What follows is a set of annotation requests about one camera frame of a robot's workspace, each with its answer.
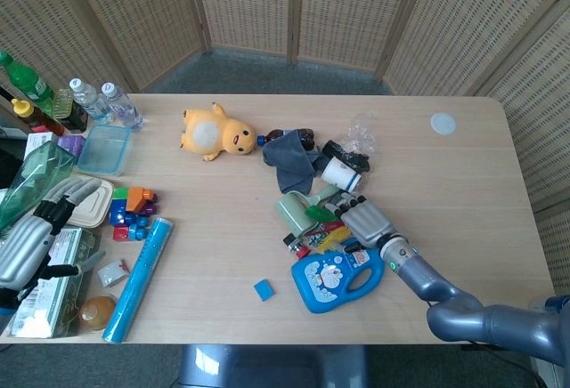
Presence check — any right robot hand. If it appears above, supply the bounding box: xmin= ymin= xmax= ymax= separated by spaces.
xmin=326 ymin=194 xmax=409 ymax=258

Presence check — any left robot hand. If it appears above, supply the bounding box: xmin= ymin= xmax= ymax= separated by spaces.
xmin=0 ymin=180 xmax=108 ymax=294

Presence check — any colourful printed packet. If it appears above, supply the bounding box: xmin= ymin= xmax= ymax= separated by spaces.
xmin=305 ymin=222 xmax=352 ymax=250

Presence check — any white paper cup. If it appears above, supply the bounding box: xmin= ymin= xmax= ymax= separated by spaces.
xmin=320 ymin=156 xmax=362 ymax=192

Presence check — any green printed carton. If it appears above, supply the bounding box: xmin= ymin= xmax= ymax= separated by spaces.
xmin=6 ymin=226 xmax=102 ymax=339

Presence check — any blue detergent bottle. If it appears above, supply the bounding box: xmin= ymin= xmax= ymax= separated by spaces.
xmin=291 ymin=238 xmax=387 ymax=316

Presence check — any light green lint roller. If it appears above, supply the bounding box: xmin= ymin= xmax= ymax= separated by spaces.
xmin=274 ymin=184 xmax=340 ymax=240

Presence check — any black binder clip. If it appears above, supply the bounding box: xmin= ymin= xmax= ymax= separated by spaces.
xmin=283 ymin=233 xmax=312 ymax=261

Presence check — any black crumpled object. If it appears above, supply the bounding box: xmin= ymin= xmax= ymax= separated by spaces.
xmin=322 ymin=139 xmax=371 ymax=174

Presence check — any transparent green bottle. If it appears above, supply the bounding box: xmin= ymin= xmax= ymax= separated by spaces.
xmin=0 ymin=141 xmax=77 ymax=231

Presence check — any beige lunch box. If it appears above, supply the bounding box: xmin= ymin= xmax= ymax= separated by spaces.
xmin=60 ymin=175 xmax=115 ymax=229

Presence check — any clear crumpled plastic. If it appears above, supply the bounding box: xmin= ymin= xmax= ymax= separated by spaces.
xmin=348 ymin=112 xmax=379 ymax=156

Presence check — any small gray white packet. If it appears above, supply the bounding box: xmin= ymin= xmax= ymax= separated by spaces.
xmin=97 ymin=258 xmax=130 ymax=289

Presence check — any gray cloth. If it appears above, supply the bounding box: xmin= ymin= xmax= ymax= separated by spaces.
xmin=261 ymin=133 xmax=333 ymax=194

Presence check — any orange drink bottle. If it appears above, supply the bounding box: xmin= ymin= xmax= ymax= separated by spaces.
xmin=78 ymin=295 xmax=118 ymax=332

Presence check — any large blue toy block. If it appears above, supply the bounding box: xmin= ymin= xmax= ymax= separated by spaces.
xmin=110 ymin=199 xmax=134 ymax=225

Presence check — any white box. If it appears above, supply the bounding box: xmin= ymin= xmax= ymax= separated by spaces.
xmin=24 ymin=132 xmax=61 ymax=160

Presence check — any dark cola bottle blue cap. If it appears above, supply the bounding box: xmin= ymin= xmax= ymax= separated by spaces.
xmin=256 ymin=126 xmax=318 ymax=151

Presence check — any purple box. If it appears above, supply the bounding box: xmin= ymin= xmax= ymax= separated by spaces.
xmin=57 ymin=134 xmax=86 ymax=158

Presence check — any small blue toy block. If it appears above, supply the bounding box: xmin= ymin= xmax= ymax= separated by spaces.
xmin=127 ymin=214 xmax=151 ymax=241

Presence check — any blue rolled tube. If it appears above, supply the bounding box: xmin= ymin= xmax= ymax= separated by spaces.
xmin=102 ymin=217 xmax=175 ymax=344

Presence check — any small blue square block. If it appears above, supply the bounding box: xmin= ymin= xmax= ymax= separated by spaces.
xmin=253 ymin=278 xmax=276 ymax=303

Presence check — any orange toy block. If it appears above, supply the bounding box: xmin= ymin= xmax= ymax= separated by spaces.
xmin=126 ymin=186 xmax=155 ymax=213

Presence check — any white round lid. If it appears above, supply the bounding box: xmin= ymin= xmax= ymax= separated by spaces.
xmin=429 ymin=112 xmax=459 ymax=136

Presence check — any brown sauce bottle yellow cap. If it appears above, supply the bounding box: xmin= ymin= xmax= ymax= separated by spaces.
xmin=11 ymin=98 xmax=66 ymax=136

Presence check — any purple toy block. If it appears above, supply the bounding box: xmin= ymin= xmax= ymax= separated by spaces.
xmin=142 ymin=190 xmax=160 ymax=216

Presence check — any dark oil bottle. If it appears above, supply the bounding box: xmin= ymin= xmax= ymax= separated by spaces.
xmin=52 ymin=88 xmax=89 ymax=134

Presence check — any clear water bottle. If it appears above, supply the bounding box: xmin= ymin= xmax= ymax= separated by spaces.
xmin=69 ymin=77 xmax=115 ymax=123
xmin=101 ymin=82 xmax=146 ymax=132

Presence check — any green soda bottle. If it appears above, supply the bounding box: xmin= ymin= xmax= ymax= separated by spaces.
xmin=0 ymin=51 xmax=57 ymax=113

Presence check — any blue gray robot torso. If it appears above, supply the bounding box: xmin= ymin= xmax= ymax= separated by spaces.
xmin=180 ymin=344 xmax=371 ymax=388

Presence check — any yellow plush toy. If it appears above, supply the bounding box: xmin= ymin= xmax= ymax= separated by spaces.
xmin=180 ymin=101 xmax=258 ymax=162

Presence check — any woven bamboo folding screen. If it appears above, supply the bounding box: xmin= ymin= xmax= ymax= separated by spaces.
xmin=0 ymin=0 xmax=570 ymax=273

